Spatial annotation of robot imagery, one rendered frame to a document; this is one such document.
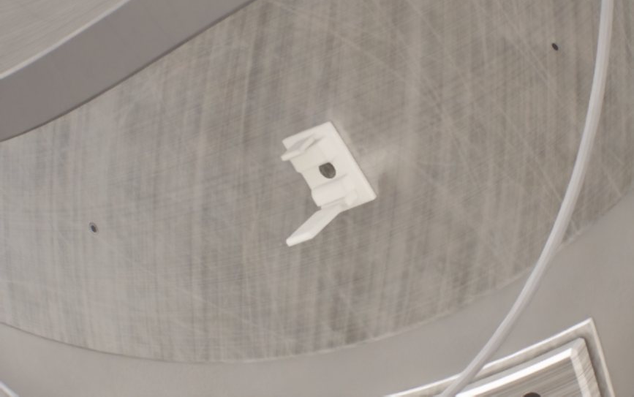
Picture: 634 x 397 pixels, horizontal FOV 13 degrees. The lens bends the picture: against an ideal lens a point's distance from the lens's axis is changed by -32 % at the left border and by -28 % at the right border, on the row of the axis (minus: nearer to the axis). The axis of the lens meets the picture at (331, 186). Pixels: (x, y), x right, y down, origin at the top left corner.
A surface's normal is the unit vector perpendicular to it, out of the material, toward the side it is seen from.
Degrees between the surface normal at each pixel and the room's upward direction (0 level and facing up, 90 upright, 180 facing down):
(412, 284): 90
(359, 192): 90
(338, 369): 90
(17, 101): 90
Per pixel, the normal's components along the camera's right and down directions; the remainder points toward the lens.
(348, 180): 0.70, -0.27
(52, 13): -0.38, -0.87
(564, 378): -0.49, 0.48
